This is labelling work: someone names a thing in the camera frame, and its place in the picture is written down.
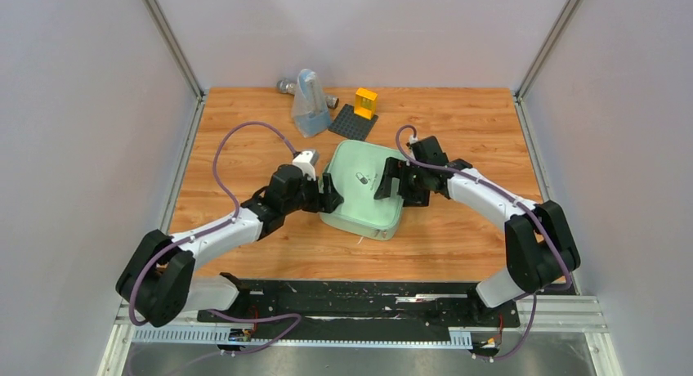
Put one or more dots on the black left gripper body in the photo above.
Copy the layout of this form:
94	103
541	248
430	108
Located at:
309	199

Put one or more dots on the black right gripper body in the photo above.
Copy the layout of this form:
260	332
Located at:
413	175

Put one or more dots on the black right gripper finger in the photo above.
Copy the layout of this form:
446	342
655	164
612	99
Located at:
415	196
392	170

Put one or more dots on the mint green medicine kit case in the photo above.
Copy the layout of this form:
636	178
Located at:
356	169

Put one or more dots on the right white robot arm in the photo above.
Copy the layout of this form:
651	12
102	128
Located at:
539	245

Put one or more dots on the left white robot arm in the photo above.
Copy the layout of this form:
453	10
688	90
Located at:
158	282

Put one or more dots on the dark grey brick baseplate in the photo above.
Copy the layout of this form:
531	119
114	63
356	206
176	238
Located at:
351	126

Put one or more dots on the yellow toy window brick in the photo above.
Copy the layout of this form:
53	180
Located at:
365	103

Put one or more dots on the glitter silver microphone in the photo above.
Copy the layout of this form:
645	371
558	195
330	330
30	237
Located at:
286	86

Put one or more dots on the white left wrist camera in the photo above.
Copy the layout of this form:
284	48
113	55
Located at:
306	161

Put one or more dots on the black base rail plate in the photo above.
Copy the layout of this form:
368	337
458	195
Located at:
367	310

